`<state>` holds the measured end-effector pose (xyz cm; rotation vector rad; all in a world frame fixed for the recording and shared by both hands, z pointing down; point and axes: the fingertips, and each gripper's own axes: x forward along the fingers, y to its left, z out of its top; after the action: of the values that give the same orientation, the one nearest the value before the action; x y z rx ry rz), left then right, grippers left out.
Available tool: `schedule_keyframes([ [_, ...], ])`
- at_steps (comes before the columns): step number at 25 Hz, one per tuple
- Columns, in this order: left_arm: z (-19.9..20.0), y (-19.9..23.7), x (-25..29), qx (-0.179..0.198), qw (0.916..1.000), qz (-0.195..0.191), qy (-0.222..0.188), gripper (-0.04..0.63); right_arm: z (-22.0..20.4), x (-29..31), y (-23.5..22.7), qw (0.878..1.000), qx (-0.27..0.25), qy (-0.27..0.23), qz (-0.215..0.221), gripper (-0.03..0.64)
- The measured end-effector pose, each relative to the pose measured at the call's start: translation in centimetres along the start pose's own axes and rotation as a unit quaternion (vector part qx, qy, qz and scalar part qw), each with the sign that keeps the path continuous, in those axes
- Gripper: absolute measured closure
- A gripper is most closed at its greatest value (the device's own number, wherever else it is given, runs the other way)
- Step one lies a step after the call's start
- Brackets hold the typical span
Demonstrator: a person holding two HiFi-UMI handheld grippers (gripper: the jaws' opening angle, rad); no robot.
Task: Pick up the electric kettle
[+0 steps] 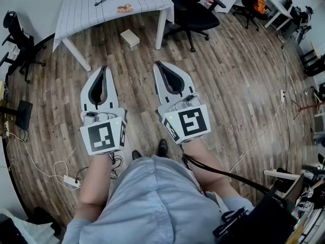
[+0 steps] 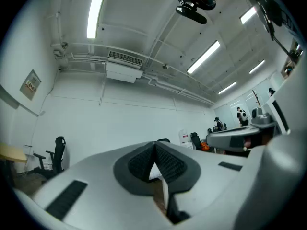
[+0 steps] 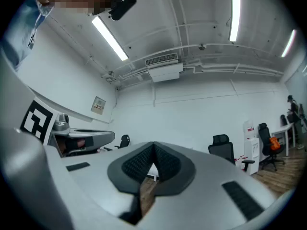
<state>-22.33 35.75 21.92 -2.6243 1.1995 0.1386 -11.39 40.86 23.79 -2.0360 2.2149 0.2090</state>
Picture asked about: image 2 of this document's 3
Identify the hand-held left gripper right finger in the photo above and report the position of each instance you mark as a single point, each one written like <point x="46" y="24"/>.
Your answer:
<point x="211" y="176"/>

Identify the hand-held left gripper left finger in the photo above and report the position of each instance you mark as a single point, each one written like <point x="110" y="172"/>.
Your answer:
<point x="100" y="176"/>

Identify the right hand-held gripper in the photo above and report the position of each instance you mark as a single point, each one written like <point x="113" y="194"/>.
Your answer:
<point x="266" y="118"/>

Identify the orange bag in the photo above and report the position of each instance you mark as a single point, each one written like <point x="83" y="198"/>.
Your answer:
<point x="205" y="146"/>

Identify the black mesh office chair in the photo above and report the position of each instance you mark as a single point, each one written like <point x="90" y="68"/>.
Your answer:
<point x="196" y="140"/>
<point x="57" y="157"/>
<point x="164" y="140"/>

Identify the white water dispenser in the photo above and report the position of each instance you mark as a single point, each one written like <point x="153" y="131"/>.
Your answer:
<point x="184" y="138"/>

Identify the long ceiling light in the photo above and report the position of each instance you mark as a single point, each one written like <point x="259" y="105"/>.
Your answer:
<point x="227" y="87"/>
<point x="257" y="66"/>
<point x="248" y="15"/>
<point x="204" y="56"/>
<point x="96" y="11"/>

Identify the wooden coat rack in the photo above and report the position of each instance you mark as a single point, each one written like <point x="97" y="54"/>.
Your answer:
<point x="257" y="98"/>

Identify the white ceiling pipes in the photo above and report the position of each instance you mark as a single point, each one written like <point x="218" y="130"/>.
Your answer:
<point x="172" y="87"/>

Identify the light wooden desk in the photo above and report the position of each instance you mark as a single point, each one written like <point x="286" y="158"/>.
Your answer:
<point x="12" y="152"/>

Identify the white wall socket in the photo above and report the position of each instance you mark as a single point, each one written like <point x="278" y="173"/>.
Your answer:
<point x="42" y="113"/>

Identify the grey wall electrical panel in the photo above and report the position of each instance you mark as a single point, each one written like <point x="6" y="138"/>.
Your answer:
<point x="30" y="84"/>

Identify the black head-mounted camera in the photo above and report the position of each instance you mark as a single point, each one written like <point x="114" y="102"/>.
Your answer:
<point x="192" y="14"/>

